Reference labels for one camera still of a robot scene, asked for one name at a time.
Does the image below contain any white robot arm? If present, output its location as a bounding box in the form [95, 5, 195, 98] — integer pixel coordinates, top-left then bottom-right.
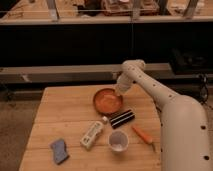
[115, 60, 213, 171]

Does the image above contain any black striped box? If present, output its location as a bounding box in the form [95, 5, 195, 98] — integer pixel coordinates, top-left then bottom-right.
[110, 110, 135, 129]

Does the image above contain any black cable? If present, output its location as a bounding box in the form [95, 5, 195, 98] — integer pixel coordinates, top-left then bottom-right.
[198, 73, 212, 106]

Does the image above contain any clear plastic cup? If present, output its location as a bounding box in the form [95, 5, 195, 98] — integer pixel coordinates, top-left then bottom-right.
[108, 130, 129, 153]

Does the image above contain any white plastic bottle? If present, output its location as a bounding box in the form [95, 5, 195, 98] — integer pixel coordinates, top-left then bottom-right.
[80, 116, 108, 150]

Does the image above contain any orange ceramic bowl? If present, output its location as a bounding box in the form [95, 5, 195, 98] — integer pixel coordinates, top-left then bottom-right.
[93, 88, 123, 115]

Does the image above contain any blue sponge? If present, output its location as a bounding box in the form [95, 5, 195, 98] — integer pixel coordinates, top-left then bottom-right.
[50, 139, 69, 165]

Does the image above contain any orange carrot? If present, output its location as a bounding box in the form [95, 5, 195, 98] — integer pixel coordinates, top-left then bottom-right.
[132, 125, 156, 151]

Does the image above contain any black equipment box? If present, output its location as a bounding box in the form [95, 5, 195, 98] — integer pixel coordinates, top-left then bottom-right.
[169, 49, 213, 75]

